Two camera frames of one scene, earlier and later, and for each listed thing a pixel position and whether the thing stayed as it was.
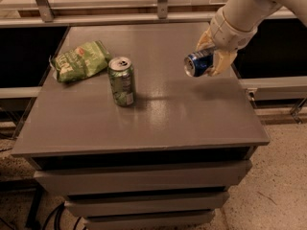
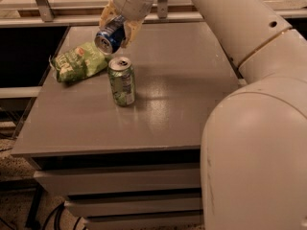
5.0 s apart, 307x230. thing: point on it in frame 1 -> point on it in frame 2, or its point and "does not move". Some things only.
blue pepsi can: [199, 62] -> [109, 38]
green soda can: [123, 80] does not move
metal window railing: [40, 11] does not move
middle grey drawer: [202, 203] does not move
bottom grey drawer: [178, 220] does not move
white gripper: [230, 34] -> [133, 4]
